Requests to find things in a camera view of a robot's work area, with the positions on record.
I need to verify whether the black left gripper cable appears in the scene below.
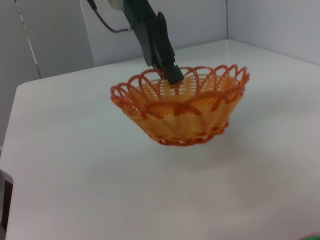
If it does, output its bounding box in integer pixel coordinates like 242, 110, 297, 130
86, 0, 132, 34

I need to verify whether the orange woven plastic basket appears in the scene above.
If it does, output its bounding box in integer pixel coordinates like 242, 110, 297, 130
110, 64, 251, 147

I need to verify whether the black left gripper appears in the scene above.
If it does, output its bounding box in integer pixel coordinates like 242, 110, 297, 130
123, 0, 185, 85

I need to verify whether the pink peach with green leaf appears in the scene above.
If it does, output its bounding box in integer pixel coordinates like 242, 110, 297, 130
298, 231, 320, 240

